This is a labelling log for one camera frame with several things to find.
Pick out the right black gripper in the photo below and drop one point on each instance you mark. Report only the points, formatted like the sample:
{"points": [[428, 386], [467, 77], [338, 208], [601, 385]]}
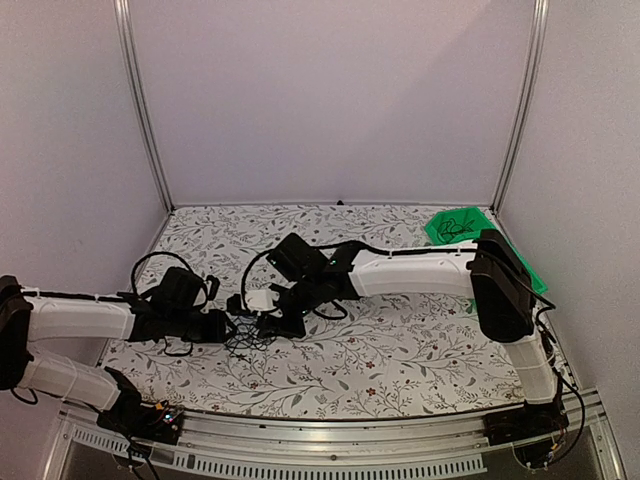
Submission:
{"points": [[281, 329]]}

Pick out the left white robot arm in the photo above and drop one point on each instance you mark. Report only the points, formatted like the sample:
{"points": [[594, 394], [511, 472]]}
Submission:
{"points": [[178, 307]]}

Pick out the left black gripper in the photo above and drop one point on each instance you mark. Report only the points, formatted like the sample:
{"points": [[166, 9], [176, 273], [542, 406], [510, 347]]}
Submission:
{"points": [[216, 333]]}

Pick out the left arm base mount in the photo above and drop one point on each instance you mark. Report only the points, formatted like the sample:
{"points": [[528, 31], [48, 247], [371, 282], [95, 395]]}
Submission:
{"points": [[159, 422]]}

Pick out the front aluminium rail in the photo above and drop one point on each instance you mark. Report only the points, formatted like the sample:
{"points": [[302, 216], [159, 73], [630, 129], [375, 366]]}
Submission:
{"points": [[217, 446]]}

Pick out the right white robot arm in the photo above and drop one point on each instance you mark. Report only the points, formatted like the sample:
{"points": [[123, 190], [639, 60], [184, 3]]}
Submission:
{"points": [[486, 270]]}

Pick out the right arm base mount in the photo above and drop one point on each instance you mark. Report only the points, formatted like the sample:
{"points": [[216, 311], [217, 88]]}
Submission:
{"points": [[524, 422]]}

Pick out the left aluminium frame post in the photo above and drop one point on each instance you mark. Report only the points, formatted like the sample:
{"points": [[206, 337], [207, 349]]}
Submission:
{"points": [[133, 72]]}

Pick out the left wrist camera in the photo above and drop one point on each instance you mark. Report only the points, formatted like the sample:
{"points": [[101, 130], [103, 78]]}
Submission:
{"points": [[212, 288]]}

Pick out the right aluminium frame post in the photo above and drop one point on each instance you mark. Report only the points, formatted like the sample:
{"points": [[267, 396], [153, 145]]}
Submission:
{"points": [[532, 64]]}

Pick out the aluminium frame post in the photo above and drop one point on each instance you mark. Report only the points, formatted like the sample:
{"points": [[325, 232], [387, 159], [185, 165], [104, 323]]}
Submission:
{"points": [[133, 72], [532, 64]]}

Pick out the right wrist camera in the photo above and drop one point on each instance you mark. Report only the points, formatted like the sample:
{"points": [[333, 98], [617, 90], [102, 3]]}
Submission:
{"points": [[253, 302]]}

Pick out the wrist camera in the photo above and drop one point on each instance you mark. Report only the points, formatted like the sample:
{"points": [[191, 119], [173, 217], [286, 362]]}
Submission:
{"points": [[253, 302], [212, 288]]}

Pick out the floral table mat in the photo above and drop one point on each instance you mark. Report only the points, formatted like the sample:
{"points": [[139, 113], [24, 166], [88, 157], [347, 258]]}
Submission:
{"points": [[387, 356]]}

